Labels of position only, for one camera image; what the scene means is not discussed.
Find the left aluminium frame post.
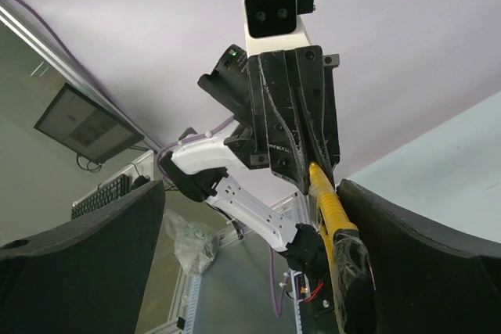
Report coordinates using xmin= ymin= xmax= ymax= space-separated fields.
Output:
xmin=1 ymin=0 xmax=163 ymax=153

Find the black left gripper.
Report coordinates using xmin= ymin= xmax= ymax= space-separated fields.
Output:
xmin=248 ymin=45 xmax=341 ymax=195

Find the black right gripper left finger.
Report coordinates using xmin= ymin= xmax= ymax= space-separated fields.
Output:
xmin=1 ymin=180 xmax=165 ymax=333

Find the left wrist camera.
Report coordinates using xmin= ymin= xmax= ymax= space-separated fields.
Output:
xmin=243 ymin=0 xmax=315 ymax=56

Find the computer monitor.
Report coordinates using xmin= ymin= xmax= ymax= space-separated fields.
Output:
xmin=34 ymin=83 xmax=144 ymax=164

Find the grey slotted cable duct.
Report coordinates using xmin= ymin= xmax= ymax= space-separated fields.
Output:
xmin=164 ymin=192 xmax=314 ymax=334

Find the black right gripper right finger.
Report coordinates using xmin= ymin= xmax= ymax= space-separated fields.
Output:
xmin=337 ymin=180 xmax=500 ymax=333

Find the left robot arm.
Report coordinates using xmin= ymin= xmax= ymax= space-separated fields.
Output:
xmin=159 ymin=45 xmax=341 ymax=273

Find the crumpled plastic bag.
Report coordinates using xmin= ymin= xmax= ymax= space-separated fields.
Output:
xmin=164 ymin=210 xmax=220 ymax=275

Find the yellow utility knife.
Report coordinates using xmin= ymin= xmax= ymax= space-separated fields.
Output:
xmin=309 ymin=163 xmax=377 ymax=333

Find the black keyboard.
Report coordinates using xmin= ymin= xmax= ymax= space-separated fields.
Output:
xmin=70 ymin=174 xmax=131 ymax=220

